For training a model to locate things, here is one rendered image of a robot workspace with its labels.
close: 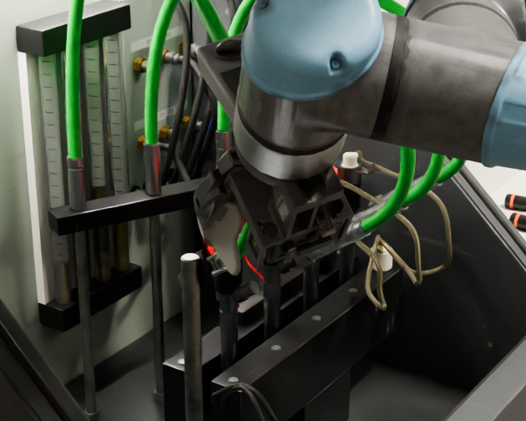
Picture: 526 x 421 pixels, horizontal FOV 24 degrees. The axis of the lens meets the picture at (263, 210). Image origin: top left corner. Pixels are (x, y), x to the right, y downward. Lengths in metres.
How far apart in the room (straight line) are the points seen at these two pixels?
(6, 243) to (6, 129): 0.13
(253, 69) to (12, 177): 0.70
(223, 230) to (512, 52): 0.32
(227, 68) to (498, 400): 0.54
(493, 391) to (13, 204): 0.56
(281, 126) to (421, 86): 0.09
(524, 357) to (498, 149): 0.67
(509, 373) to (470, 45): 0.67
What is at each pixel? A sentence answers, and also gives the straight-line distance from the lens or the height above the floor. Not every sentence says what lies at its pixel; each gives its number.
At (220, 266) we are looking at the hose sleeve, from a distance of 1.04.
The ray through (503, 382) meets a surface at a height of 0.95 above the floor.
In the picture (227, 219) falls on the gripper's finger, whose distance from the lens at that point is 0.93.
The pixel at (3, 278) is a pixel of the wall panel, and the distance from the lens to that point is 1.40.
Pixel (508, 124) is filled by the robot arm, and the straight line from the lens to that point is 0.70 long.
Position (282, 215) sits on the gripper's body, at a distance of 0.83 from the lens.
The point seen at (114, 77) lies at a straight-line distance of 1.42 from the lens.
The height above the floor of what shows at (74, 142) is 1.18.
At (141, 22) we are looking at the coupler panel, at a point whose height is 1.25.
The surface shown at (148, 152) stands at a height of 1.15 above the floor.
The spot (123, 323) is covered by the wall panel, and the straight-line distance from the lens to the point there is 1.59.
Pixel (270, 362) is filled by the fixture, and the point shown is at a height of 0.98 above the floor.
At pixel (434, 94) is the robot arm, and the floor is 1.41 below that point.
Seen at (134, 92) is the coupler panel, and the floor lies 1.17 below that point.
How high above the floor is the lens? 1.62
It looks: 23 degrees down
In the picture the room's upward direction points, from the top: straight up
